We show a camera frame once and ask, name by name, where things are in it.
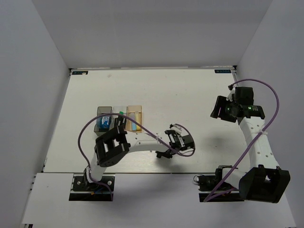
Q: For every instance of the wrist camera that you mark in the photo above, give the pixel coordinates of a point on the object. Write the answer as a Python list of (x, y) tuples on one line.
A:
[(230, 91), (175, 127)]

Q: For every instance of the green highlighter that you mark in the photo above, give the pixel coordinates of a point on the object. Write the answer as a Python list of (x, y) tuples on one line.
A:
[(117, 121)]

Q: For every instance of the light blue marker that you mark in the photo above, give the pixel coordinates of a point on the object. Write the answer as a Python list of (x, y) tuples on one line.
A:
[(133, 124)]

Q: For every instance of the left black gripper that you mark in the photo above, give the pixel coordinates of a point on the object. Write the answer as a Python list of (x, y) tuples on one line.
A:
[(164, 154)]

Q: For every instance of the right blue corner label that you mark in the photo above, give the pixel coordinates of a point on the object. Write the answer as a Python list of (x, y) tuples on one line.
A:
[(222, 71)]

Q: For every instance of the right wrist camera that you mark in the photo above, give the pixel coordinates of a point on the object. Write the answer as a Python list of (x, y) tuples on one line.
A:
[(230, 91)]

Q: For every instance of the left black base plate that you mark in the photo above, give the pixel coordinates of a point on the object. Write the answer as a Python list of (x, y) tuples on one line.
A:
[(84, 191)]

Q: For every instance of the left blue corner label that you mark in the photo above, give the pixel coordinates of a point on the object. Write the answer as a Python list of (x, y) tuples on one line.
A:
[(79, 72)]

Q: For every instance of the cream highlighter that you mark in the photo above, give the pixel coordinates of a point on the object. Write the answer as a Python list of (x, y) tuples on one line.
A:
[(138, 120)]

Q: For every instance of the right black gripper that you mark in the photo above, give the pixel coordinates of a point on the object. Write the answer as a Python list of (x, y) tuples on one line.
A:
[(221, 102)]

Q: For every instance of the blue stationery block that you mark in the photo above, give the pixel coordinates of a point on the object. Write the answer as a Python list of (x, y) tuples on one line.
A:
[(103, 123)]

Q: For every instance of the clear plastic container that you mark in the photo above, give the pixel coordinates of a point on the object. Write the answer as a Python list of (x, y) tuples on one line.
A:
[(117, 109)]

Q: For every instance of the dark grey plastic container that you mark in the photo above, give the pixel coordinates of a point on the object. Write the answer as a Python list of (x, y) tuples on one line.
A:
[(100, 111)]

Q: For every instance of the blue corner label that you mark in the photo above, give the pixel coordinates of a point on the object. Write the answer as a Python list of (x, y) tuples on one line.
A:
[(79, 72), (222, 71)]

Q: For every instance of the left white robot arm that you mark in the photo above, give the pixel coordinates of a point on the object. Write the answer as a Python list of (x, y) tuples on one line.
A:
[(113, 145)]

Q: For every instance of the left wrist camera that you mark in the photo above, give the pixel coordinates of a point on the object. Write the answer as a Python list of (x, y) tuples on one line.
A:
[(175, 127)]

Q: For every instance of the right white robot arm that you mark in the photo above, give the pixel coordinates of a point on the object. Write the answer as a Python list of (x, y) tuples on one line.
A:
[(256, 175)]

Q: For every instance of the pink highlighter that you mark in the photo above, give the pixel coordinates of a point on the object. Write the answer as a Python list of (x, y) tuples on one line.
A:
[(123, 122)]

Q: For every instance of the tan plastic container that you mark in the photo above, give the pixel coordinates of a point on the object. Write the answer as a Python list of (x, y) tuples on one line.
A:
[(133, 109)]

